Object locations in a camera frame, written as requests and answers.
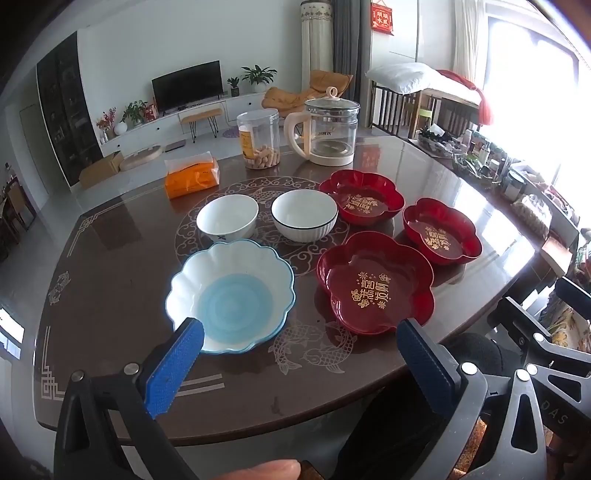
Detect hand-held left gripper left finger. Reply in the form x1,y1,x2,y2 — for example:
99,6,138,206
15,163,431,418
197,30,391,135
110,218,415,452
54,318,206,480

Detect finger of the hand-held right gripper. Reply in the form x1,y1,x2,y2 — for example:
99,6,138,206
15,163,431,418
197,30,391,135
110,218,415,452
554,277,591,315
487,296,591,356

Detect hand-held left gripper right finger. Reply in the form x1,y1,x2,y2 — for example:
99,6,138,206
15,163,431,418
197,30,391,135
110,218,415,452
396,318,578,480

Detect large red flower-shaped plate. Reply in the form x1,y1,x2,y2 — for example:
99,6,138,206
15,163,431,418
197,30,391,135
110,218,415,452
316,231,435,336

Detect blue white scalloped bowl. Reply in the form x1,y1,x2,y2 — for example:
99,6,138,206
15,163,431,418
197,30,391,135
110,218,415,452
165,239,296,355

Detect small red flower-shaped plate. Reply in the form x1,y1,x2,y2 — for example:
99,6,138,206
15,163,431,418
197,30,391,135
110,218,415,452
403,198,483,267
318,169,406,227

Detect white bowl blue print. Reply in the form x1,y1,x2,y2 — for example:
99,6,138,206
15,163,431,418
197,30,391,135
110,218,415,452
196,194,259,241

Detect white ribbed bowl black rim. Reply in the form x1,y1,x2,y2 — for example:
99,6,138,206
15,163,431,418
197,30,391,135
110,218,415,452
270,189,340,243

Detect person's left hand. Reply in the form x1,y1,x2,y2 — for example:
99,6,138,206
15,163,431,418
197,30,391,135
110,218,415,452
217,459,302,480

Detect person's floral clothing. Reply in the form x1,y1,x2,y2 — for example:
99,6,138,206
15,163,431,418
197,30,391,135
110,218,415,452
540,240,591,354

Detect brown book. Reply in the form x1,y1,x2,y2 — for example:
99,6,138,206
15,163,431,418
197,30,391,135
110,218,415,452
540,235,578,275

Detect dark cloth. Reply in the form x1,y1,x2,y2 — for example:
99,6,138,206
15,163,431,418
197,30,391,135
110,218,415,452
455,332,505,377

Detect clear plastic bag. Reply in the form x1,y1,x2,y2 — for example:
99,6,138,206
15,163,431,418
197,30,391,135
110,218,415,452
515,194,555,236

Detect glass jar metal lid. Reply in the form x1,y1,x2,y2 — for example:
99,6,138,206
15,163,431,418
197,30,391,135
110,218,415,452
501,168,527,201

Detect group of small bottles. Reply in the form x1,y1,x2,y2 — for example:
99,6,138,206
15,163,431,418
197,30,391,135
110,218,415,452
455,129,527,185

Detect orange tissue pack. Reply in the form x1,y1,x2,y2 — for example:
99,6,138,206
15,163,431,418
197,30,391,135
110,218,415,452
164,157,221,200

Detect black basket with tissue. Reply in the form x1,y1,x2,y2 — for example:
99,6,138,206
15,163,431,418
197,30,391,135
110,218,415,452
416,124,462,160

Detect cardboard box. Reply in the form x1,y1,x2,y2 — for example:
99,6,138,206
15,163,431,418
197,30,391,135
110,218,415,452
78,151,125,189

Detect beige round cushion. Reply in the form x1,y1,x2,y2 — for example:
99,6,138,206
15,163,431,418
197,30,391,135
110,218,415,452
121,144,163,171

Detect red cloth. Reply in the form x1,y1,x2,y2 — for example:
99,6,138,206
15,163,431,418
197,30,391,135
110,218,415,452
436,69,495,125

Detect dark wooden chair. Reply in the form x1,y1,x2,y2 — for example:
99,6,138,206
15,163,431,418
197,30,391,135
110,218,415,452
0,178,38,259

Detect white television cabinet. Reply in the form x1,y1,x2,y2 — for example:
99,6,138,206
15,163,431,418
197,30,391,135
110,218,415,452
99,92,278,158

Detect clear plastic snack jar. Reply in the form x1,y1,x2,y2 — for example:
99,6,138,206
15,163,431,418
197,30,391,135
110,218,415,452
236,109,281,171

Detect dark wooden crib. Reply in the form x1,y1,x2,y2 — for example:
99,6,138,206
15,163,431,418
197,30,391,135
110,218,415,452
368,80,481,139

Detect red flowers in vase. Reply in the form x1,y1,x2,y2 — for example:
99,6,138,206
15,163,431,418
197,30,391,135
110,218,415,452
95,108,117,141

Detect tan bench hairpin legs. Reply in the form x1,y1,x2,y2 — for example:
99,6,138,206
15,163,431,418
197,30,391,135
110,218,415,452
179,107,224,143

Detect bushy green potted plant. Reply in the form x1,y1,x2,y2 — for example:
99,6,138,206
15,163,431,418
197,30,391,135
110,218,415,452
121,100,148,127

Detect white pillow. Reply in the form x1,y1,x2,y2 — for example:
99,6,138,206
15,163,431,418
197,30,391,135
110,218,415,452
366,62,481,107

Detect black glass display cabinet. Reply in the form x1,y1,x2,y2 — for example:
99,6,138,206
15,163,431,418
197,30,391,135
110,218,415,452
36,33,103,188

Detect white curtain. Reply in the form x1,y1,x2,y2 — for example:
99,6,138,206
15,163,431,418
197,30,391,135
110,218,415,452
452,0,490,88

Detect black television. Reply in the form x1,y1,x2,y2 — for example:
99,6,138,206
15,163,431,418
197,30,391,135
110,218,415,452
151,60,223,114

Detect orange lounge chair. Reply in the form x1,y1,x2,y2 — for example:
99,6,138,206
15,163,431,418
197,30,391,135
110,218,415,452
262,70,354,116

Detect large green potted plant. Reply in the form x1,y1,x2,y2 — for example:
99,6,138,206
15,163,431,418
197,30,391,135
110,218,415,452
241,65,278,93

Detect grey curtain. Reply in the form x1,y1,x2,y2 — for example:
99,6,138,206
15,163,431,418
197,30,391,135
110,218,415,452
332,0,370,81

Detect covered standing air conditioner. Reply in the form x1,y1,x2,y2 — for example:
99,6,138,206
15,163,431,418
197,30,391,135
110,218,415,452
300,0,334,93

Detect glass kettle cream handle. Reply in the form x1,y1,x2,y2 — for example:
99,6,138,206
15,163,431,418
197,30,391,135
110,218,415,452
283,87,361,167

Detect red wall hanging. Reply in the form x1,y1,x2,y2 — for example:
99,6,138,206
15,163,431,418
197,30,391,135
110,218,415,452
370,1,394,35

